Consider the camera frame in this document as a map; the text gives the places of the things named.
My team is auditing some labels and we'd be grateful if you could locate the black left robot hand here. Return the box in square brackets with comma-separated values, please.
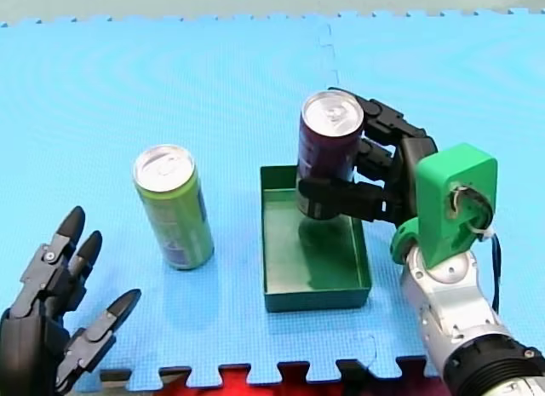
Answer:
[0, 205, 142, 396]

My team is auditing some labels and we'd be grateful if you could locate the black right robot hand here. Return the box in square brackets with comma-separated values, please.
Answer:
[297, 87, 439, 238]

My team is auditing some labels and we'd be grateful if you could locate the dark purple drink can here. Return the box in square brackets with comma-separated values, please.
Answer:
[295, 90, 365, 221]

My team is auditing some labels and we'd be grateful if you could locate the green drink can dark band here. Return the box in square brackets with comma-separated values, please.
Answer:
[132, 144, 215, 271]

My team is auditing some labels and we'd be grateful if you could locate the shallow green tray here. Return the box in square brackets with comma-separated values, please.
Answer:
[260, 164, 373, 314]

